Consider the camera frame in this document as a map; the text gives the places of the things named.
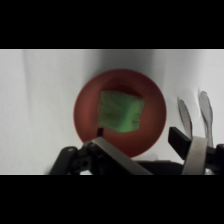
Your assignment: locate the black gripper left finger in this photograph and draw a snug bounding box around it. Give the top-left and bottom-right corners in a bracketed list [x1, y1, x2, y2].
[49, 127, 154, 175]

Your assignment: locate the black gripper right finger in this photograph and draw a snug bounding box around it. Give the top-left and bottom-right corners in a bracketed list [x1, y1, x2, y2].
[167, 126, 224, 175]

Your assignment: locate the green triangle block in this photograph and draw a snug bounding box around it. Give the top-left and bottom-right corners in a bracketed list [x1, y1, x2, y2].
[97, 89, 146, 134]

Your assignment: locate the pink bowl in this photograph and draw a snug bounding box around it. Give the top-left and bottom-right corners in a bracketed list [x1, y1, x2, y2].
[72, 68, 168, 159]

